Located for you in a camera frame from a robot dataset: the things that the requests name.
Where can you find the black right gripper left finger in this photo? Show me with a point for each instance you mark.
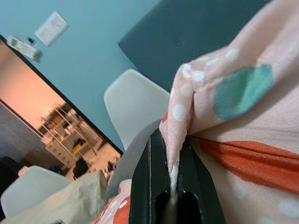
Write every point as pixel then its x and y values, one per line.
pixel 142 182

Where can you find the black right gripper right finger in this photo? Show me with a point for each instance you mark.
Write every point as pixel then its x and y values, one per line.
pixel 198 184

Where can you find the pink polka dot pillow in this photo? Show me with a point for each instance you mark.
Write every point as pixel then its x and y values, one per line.
pixel 233 130

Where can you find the black office chair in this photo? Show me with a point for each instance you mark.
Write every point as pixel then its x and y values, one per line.
pixel 80 168

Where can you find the white plastic shell chair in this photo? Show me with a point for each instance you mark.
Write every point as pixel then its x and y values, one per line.
pixel 130 105
pixel 30 186

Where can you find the wooden shelving unit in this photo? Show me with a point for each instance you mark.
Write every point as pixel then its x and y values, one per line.
pixel 67 135

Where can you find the white wall switch plate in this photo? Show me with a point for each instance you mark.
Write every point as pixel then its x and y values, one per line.
pixel 51 28

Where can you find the white wall-mounted device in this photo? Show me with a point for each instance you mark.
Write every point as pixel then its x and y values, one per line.
pixel 23 47

